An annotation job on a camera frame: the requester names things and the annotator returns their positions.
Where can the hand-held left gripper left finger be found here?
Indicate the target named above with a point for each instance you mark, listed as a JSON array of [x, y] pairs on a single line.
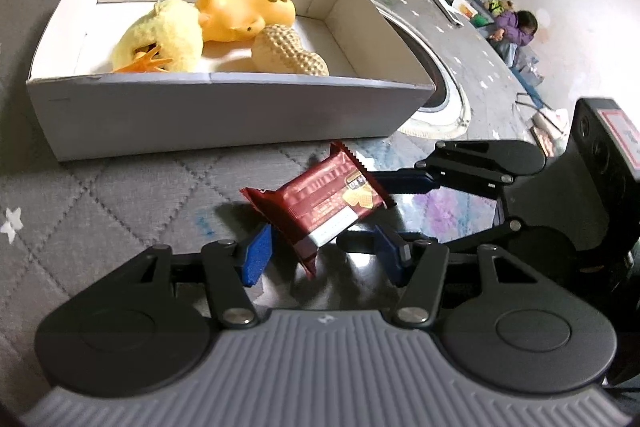
[[257, 253]]

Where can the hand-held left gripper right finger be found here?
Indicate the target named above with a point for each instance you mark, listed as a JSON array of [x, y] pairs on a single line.
[[391, 257]]

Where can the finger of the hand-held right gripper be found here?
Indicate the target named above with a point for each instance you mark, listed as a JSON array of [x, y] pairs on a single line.
[[357, 241], [405, 182]]

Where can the red snack packet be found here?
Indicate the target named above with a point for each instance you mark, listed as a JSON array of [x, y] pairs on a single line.
[[325, 202]]

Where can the white cardboard box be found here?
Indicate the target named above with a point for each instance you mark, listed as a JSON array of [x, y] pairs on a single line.
[[200, 117]]

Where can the grey quilted desktop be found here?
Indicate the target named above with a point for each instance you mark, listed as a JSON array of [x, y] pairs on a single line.
[[125, 217]]

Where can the round black induction cooker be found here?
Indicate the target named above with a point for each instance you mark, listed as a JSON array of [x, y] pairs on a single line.
[[445, 97]]

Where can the black glasses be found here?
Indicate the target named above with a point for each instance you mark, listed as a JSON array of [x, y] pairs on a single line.
[[532, 103]]

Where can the white flat device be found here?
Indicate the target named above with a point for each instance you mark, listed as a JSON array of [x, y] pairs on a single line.
[[447, 9]]

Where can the beige peanut toy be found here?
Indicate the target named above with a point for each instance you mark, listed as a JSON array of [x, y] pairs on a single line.
[[280, 52]]

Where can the picture book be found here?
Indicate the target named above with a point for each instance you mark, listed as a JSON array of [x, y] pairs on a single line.
[[469, 9]]

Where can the plush toys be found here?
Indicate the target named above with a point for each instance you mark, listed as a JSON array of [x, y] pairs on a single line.
[[497, 7]]

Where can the yellow rubber animal toy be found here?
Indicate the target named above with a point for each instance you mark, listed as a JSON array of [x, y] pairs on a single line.
[[235, 14]]

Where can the yellow plush chick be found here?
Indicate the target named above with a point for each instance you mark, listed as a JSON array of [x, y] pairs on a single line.
[[160, 32]]

